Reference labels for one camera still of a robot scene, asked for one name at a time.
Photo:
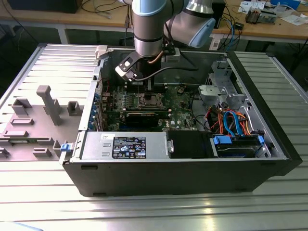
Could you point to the green motherboard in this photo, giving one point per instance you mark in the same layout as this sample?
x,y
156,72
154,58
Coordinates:
x,y
178,118

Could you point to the blue case latch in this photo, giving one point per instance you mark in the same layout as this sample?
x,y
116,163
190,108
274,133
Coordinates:
x,y
66,147

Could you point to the printed paper sheets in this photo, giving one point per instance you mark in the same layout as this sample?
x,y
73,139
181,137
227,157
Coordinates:
x,y
247,6

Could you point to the beige case latch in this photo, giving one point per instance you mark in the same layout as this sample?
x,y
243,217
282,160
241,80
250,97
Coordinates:
x,y
101,51

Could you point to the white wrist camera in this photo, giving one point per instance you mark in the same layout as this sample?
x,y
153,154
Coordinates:
x,y
121,71

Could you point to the round coin battery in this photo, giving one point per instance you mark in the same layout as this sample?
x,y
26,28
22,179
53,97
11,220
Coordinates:
x,y
180,91

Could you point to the CPU socket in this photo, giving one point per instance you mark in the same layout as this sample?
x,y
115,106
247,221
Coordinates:
x,y
138,96

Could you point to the black RAM slot bank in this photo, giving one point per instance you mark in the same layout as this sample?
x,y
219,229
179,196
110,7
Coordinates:
x,y
160,87
163,113

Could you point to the white paper sheets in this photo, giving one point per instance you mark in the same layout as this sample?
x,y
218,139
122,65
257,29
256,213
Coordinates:
x,y
293,19

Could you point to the small black adapter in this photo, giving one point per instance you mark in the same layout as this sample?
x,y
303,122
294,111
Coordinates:
x,y
239,26

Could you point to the hard disk in blue carrier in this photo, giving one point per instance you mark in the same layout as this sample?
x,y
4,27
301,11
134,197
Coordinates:
x,y
235,146

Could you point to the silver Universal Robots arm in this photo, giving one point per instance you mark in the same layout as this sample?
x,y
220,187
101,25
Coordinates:
x,y
146,36

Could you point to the black tower computer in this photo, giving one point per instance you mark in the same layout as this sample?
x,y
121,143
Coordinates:
x,y
220,14

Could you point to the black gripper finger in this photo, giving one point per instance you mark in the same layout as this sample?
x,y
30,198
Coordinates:
x,y
149,89

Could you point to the silver power supply unit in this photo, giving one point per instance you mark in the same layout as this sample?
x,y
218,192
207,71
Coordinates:
x,y
96,144

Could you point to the grey parts rack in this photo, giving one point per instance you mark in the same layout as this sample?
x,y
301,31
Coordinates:
x,y
36,134

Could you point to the large black box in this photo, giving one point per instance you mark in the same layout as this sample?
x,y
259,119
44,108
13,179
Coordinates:
x,y
43,6

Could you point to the grey electronic device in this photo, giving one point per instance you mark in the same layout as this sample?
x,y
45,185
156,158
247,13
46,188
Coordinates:
x,y
268,16

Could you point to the metal finned heatsink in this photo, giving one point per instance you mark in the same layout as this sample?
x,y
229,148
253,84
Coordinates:
x,y
252,16

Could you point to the silver metal drive cage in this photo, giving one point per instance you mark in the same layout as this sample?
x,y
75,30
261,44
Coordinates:
x,y
211,92

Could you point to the wooden desk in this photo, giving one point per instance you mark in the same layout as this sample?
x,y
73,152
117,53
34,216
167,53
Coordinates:
x,y
108,18

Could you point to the blue expansion slot retainer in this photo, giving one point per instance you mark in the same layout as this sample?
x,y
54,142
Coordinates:
x,y
96,98

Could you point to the black graphics card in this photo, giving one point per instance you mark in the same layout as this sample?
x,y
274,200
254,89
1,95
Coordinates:
x,y
142,120

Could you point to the silver CPU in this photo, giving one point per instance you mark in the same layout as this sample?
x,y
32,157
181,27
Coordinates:
x,y
154,102

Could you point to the black open PC case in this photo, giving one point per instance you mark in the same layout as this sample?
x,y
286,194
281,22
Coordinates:
x,y
168,178

